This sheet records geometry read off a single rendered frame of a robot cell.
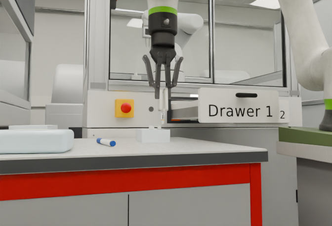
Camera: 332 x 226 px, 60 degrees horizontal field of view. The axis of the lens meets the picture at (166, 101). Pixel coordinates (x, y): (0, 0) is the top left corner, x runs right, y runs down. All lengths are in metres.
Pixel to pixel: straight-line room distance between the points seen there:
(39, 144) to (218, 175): 0.37
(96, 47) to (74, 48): 3.35
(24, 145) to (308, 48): 0.87
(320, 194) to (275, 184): 0.58
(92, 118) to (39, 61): 3.45
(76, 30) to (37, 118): 1.40
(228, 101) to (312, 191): 0.35
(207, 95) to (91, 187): 0.49
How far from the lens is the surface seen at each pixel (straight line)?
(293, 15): 1.07
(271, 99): 1.03
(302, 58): 1.06
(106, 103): 1.16
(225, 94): 0.94
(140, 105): 1.18
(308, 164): 0.94
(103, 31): 1.22
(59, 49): 4.55
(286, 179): 1.52
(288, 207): 1.55
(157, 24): 0.89
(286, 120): 1.48
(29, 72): 2.10
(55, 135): 0.59
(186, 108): 1.04
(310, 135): 0.87
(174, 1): 0.93
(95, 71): 1.17
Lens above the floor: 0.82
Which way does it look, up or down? 4 degrees up
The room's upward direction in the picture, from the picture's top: straight up
